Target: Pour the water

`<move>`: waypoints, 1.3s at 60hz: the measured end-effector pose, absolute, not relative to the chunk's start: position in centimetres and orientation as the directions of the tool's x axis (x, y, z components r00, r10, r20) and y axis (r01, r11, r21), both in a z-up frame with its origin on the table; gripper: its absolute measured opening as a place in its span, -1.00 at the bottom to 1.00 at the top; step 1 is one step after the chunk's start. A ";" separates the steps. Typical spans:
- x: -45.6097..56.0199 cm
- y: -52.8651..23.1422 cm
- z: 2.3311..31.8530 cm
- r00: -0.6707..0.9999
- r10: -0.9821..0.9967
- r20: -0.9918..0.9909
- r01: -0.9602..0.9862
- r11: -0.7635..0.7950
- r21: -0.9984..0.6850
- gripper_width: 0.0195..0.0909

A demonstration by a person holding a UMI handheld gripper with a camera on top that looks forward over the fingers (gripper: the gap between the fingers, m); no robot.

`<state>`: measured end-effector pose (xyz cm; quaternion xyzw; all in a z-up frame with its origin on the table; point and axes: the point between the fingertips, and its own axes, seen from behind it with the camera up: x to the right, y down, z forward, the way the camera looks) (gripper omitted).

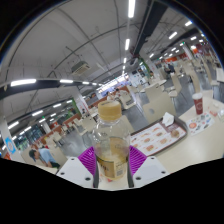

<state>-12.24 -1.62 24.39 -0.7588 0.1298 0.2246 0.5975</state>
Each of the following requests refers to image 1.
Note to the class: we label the red paper cup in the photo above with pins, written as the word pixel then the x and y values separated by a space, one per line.
pixel 198 103

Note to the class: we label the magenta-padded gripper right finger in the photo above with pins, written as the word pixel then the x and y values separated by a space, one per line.
pixel 137 160

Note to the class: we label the ceiling air conditioner unit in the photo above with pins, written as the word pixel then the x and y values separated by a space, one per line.
pixel 80 67

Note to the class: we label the person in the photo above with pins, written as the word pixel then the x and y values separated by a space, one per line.
pixel 41 156
pixel 168 68

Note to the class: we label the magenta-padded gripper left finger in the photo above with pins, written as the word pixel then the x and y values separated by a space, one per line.
pixel 86 160

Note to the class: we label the ceiling lights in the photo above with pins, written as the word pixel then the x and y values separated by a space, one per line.
pixel 131 8

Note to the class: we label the brown food tray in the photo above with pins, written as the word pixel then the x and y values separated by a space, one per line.
pixel 156 138

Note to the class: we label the beige chair with round hole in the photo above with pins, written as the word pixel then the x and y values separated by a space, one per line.
pixel 156 103
pixel 126 124

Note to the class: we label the colourful printed leaflet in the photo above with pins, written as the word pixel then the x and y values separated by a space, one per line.
pixel 200 124

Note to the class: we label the beige chairs group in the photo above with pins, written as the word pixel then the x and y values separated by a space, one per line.
pixel 176 83

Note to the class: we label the small round bun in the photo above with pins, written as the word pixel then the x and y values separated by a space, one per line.
pixel 175 133

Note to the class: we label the white paper napkin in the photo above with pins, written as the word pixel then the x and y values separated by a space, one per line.
pixel 167 119

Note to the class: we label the red sachet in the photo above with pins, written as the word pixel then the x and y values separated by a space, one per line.
pixel 213 113

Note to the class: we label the clear bottle with tan cap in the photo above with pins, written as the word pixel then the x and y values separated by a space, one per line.
pixel 111 143

